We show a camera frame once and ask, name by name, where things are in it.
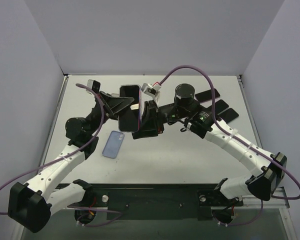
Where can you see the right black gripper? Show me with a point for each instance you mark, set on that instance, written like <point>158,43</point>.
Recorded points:
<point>151,120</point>

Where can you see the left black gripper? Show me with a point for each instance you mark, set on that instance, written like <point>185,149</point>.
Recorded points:
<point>106,104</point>

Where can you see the lavender phone case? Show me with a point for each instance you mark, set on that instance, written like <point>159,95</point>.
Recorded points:
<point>113,144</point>

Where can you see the purple phone from blue case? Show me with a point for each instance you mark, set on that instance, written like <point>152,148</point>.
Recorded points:
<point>206,95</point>

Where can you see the black phone from beige case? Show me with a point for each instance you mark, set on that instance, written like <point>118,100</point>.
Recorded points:
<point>220,106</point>

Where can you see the beige phone case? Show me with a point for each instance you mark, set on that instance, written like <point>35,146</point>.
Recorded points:
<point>115,95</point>

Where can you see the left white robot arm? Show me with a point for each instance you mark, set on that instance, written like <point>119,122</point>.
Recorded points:
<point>33,203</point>

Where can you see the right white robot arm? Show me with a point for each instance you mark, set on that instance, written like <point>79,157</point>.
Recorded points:
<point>266,169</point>

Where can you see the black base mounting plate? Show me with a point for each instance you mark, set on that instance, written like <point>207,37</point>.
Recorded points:
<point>158,201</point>

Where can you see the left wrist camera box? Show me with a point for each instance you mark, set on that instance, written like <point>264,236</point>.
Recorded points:
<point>94,86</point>

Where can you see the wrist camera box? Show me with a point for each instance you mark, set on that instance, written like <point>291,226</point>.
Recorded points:
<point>152,90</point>
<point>94,86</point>

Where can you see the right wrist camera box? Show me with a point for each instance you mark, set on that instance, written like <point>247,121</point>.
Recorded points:
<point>152,90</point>

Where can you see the aluminium frame rail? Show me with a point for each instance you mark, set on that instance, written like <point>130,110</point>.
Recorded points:
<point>170,158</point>

